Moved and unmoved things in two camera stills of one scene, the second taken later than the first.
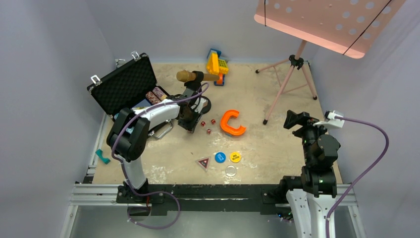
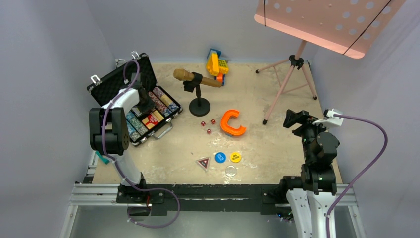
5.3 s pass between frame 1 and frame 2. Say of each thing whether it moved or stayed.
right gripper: stayed
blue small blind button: stayed
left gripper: moved
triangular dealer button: stayed
